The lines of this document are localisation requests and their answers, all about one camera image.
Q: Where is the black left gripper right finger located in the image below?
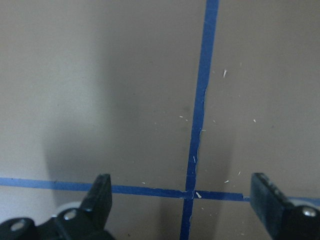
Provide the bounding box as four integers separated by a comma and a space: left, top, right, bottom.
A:
249, 173, 320, 240

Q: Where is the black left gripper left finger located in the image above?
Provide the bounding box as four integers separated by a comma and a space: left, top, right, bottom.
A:
0, 174, 113, 240

